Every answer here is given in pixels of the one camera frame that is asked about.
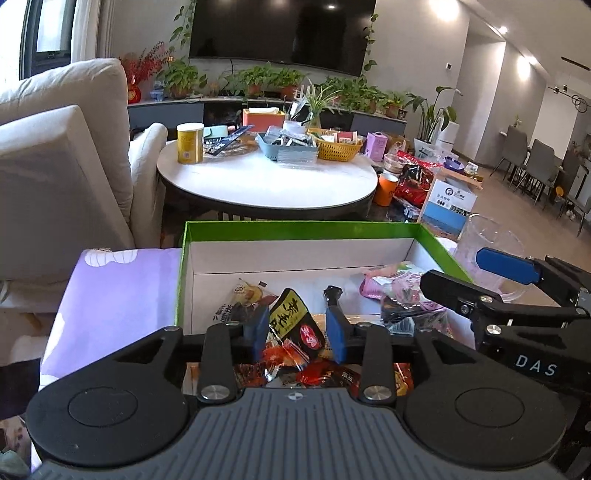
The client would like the spider plant in vase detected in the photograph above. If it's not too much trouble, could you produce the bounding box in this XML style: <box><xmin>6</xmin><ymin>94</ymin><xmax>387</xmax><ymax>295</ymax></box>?
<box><xmin>295</xmin><ymin>80</ymin><xmax>343</xmax><ymax>131</ymax></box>

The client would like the orange cup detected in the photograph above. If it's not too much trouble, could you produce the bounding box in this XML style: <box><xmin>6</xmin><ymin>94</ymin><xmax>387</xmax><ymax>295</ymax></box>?
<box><xmin>373</xmin><ymin>173</ymin><xmax>400</xmax><ymax>207</ymax></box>

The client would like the dark television console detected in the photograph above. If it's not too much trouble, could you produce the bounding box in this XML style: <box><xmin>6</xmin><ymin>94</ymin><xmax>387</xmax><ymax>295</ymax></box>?
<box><xmin>127</xmin><ymin>97</ymin><xmax>409</xmax><ymax>138</ymax></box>

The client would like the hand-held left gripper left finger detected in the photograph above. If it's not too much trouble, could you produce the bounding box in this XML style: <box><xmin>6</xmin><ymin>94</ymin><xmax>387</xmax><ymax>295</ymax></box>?
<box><xmin>113</xmin><ymin>304</ymin><xmax>270</xmax><ymax>403</ymax></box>

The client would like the orange box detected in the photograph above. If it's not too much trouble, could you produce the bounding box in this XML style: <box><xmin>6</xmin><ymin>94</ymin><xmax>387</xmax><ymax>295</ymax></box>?
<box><xmin>242</xmin><ymin>107</ymin><xmax>283</xmax><ymax>134</ymax></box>

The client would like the black television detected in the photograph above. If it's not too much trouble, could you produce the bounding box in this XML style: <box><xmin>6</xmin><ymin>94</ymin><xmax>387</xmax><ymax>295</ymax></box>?
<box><xmin>188</xmin><ymin>0</ymin><xmax>377</xmax><ymax>78</ymax></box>

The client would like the red black snack bag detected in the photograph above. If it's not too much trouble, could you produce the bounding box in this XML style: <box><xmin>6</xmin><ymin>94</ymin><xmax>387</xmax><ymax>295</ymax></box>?
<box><xmin>392</xmin><ymin>159</ymin><xmax>446</xmax><ymax>207</ymax></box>

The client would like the blue plastic basket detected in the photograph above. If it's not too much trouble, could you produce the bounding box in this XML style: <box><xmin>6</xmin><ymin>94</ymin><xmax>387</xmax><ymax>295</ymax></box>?
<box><xmin>256</xmin><ymin>130</ymin><xmax>320</xmax><ymax>169</ymax></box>

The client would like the clear plastic container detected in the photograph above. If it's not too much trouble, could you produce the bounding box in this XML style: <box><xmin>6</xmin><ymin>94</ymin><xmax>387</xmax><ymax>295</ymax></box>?
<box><xmin>455</xmin><ymin>215</ymin><xmax>532</xmax><ymax>302</ymax></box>

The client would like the purple floral tablecloth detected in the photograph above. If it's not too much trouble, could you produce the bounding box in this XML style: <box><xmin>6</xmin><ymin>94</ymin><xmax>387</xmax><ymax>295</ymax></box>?
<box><xmin>39</xmin><ymin>248</ymin><xmax>184</xmax><ymax>389</ymax></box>

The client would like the dark cloth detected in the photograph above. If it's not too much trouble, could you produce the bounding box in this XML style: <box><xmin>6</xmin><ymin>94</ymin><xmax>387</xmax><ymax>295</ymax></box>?
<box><xmin>0</xmin><ymin>360</ymin><xmax>42</xmax><ymax>422</ymax></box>

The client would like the beige sofa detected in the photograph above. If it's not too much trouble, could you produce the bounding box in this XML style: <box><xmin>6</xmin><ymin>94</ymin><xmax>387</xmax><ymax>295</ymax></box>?
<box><xmin>0</xmin><ymin>58</ymin><xmax>169</xmax><ymax>315</ymax></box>

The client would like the red flower decoration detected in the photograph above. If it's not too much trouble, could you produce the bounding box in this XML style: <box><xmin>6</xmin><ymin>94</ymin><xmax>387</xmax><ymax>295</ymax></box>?
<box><xmin>119</xmin><ymin>42</ymin><xmax>169</xmax><ymax>103</ymax></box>

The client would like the potted green plant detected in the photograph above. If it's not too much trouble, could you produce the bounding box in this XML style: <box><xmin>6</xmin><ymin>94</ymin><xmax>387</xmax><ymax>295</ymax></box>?
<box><xmin>157</xmin><ymin>59</ymin><xmax>208</xmax><ymax>100</ymax></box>

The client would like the row of potted plants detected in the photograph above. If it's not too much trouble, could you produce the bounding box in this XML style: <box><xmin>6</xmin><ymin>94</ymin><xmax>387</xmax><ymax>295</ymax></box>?
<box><xmin>323</xmin><ymin>76</ymin><xmax>409</xmax><ymax>120</ymax></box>

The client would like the large potted plant white pot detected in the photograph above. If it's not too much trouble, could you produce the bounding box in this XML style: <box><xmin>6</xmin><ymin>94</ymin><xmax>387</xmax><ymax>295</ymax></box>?
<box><xmin>409</xmin><ymin>85</ymin><xmax>463</xmax><ymax>154</ymax></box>

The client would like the black green snack packet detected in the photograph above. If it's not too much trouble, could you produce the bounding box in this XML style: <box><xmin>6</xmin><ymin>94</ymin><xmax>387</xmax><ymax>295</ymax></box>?
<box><xmin>268</xmin><ymin>288</ymin><xmax>327</xmax><ymax>366</ymax></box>

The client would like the dining chair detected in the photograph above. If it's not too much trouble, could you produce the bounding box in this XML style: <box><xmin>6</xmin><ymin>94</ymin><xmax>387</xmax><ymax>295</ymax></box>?
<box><xmin>558</xmin><ymin>151</ymin><xmax>591</xmax><ymax>237</ymax></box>
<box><xmin>489</xmin><ymin>126</ymin><xmax>530</xmax><ymax>186</ymax></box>
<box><xmin>515</xmin><ymin>138</ymin><xmax>561</xmax><ymax>200</ymax></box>

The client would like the yellow canister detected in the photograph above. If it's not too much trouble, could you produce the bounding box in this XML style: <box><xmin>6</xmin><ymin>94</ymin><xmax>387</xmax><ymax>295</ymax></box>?
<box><xmin>177</xmin><ymin>123</ymin><xmax>205</xmax><ymax>164</ymax></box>

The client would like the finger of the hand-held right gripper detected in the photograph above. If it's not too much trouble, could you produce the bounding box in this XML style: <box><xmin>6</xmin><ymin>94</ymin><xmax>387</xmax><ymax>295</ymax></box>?
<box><xmin>475</xmin><ymin>247</ymin><xmax>591</xmax><ymax>305</ymax></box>
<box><xmin>419</xmin><ymin>270</ymin><xmax>583</xmax><ymax>334</ymax></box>

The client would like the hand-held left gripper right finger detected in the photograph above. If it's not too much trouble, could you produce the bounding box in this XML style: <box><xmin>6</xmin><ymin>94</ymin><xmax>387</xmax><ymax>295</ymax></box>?
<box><xmin>325</xmin><ymin>306</ymin><xmax>479</xmax><ymax>403</ymax></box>

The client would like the teal cloth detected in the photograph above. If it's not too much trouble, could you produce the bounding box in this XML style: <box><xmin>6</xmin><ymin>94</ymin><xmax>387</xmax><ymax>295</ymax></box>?
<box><xmin>0</xmin><ymin>450</ymin><xmax>31</xmax><ymax>480</ymax></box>

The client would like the round white table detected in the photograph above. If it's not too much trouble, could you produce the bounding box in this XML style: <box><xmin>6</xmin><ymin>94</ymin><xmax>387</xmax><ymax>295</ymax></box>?
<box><xmin>156</xmin><ymin>136</ymin><xmax>378</xmax><ymax>221</ymax></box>

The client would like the pink carton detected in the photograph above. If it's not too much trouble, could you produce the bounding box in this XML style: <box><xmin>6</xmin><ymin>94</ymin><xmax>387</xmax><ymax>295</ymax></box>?
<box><xmin>365</xmin><ymin>132</ymin><xmax>389</xmax><ymax>161</ymax></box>

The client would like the green cardboard box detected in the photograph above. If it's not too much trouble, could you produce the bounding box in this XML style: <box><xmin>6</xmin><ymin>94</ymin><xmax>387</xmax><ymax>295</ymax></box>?
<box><xmin>174</xmin><ymin>220</ymin><xmax>476</xmax><ymax>398</ymax></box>

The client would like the clear pastry snack packet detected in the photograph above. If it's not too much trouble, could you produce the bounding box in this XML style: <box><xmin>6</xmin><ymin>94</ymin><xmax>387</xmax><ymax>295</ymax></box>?
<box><xmin>216</xmin><ymin>278</ymin><xmax>278</xmax><ymax>325</ymax></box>

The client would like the orange red snack packet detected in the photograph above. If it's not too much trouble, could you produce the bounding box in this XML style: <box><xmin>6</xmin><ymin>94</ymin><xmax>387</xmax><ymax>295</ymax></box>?
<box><xmin>233</xmin><ymin>340</ymin><xmax>311</xmax><ymax>389</ymax></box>

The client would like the yellow wicker basket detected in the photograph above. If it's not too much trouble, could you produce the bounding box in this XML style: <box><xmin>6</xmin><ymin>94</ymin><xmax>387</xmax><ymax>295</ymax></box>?
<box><xmin>308</xmin><ymin>133</ymin><xmax>365</xmax><ymax>162</ymax></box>

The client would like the pile of snack packets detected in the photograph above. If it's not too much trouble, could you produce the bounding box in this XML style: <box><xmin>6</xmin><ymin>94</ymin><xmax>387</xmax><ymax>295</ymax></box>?
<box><xmin>203</xmin><ymin>126</ymin><xmax>258</xmax><ymax>158</ymax></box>

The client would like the white blue carton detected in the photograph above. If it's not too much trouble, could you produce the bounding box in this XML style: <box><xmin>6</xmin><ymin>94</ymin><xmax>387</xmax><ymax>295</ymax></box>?
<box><xmin>417</xmin><ymin>178</ymin><xmax>483</xmax><ymax>243</ymax></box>

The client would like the window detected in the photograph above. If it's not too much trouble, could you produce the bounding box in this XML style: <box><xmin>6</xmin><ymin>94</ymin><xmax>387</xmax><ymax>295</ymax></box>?
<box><xmin>21</xmin><ymin>0</ymin><xmax>77</xmax><ymax>64</ymax></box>

